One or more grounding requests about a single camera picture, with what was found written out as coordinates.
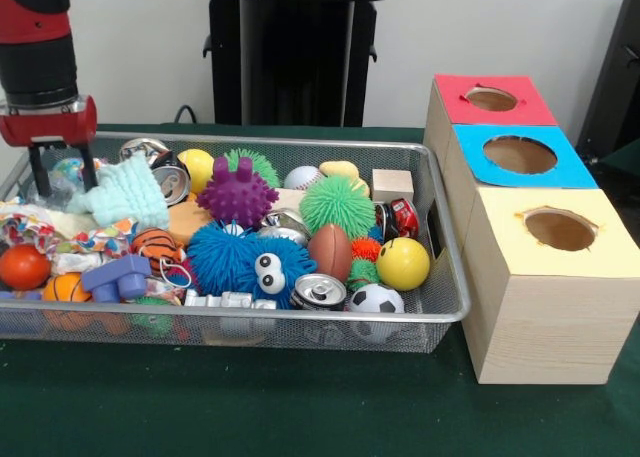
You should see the purple spiky ball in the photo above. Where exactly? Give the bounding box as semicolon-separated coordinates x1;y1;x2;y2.
195;156;280;228

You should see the crushed bottle with colourful label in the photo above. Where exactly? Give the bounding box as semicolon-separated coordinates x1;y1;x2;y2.
27;156;94;211

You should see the colourful globe ball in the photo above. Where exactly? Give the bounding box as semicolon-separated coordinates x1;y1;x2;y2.
49;157;86;183

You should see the yellow ball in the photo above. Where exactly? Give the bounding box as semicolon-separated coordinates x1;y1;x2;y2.
375;236;432;292

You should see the shallow mesh bin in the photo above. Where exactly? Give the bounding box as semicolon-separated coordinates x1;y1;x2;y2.
0;131;472;354

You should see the wooden box with three holes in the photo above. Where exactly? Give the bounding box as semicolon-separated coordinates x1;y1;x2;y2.
423;73;640;386

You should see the black chair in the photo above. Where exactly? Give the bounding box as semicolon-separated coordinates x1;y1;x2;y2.
574;0;640;163

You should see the dark green table cloth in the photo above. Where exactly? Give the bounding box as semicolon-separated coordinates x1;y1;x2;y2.
0;121;640;457
597;139;640;179

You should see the green puffer ball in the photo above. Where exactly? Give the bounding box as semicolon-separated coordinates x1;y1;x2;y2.
299;175;377;239

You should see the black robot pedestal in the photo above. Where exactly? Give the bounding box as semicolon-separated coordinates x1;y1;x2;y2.
192;0;404;127

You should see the brown toy football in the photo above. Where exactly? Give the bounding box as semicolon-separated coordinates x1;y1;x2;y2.
307;224;354;283

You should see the silver drink can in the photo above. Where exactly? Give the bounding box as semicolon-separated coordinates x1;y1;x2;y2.
289;273;348;312

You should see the blue puffer ball with eyes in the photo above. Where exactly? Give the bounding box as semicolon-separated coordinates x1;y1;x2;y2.
187;221;319;311

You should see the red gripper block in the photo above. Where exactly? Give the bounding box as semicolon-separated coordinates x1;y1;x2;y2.
0;95;100;198

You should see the black and white soccer ball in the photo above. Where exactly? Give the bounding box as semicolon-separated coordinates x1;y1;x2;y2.
348;283;406;346

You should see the mint knitted cloth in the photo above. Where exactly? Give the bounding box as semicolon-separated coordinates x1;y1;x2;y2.
67;155;171;231

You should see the crushed red and black can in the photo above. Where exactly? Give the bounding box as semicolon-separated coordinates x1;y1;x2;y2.
374;198;420;238

